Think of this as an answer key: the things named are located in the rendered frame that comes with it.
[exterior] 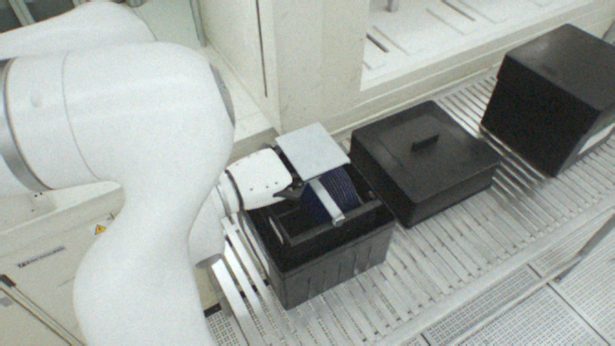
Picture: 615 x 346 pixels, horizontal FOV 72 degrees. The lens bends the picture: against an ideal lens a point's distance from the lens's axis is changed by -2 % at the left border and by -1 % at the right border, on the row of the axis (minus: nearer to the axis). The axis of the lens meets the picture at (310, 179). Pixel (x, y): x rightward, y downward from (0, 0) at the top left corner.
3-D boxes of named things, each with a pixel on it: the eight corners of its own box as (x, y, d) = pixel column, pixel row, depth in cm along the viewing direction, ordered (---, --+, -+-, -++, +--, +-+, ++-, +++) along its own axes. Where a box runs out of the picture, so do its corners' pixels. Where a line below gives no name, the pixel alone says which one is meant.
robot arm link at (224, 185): (212, 191, 84) (227, 186, 85) (229, 225, 79) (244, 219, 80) (204, 163, 78) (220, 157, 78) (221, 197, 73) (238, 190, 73)
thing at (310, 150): (252, 219, 110) (234, 128, 86) (321, 189, 116) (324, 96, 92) (296, 297, 96) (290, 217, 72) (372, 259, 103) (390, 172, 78)
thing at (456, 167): (406, 230, 109) (416, 199, 99) (345, 155, 125) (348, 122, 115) (492, 186, 118) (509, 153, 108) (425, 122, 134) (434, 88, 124)
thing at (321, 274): (236, 221, 110) (226, 178, 97) (329, 181, 119) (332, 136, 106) (285, 313, 95) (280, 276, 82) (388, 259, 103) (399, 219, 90)
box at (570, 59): (554, 180, 119) (600, 112, 100) (476, 122, 134) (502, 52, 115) (612, 139, 129) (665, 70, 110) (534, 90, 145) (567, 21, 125)
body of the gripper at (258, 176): (221, 185, 85) (273, 164, 88) (242, 222, 79) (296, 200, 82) (214, 158, 79) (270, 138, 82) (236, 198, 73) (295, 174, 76)
